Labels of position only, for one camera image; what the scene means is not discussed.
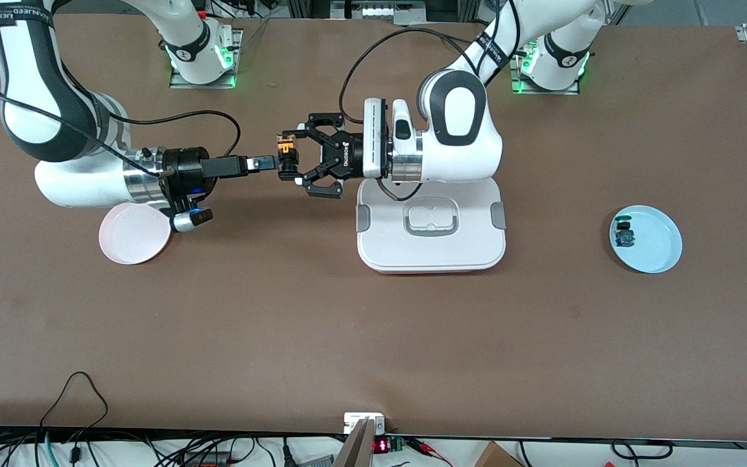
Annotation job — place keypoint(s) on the light blue round plate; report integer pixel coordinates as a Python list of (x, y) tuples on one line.
[(652, 246)]

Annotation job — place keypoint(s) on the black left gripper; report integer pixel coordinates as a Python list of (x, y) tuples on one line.
[(346, 155)]

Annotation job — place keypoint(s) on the red digit display module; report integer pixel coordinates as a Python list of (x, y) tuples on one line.
[(381, 445)]

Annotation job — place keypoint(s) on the grey aluminium bar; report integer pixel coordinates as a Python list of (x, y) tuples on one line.
[(355, 447)]

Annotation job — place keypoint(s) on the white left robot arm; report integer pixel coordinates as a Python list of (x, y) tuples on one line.
[(458, 149)]

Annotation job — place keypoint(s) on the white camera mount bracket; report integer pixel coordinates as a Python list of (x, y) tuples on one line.
[(355, 420)]

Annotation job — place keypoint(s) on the pink round plate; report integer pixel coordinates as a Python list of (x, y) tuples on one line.
[(130, 243)]

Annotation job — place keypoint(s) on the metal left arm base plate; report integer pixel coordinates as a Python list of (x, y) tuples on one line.
[(545, 92)]

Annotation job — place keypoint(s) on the white power strip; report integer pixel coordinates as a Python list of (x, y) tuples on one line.
[(393, 10)]

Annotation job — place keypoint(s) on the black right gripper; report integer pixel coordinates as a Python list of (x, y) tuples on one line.
[(185, 171)]

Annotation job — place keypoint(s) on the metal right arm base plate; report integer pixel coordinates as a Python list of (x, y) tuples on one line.
[(182, 84)]

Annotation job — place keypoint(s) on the white lunch box grey clasps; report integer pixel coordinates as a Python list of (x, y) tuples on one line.
[(432, 253)]

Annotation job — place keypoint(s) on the brown cardboard box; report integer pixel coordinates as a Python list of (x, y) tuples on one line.
[(497, 457)]

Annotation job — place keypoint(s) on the blue green switch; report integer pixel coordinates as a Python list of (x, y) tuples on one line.
[(624, 235)]

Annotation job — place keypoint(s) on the red clip leads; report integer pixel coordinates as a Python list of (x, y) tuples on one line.
[(428, 447)]

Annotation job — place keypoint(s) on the orange push button switch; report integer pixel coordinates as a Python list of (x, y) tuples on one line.
[(288, 152)]

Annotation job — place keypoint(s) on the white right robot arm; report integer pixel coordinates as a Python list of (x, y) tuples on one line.
[(23, 78)]

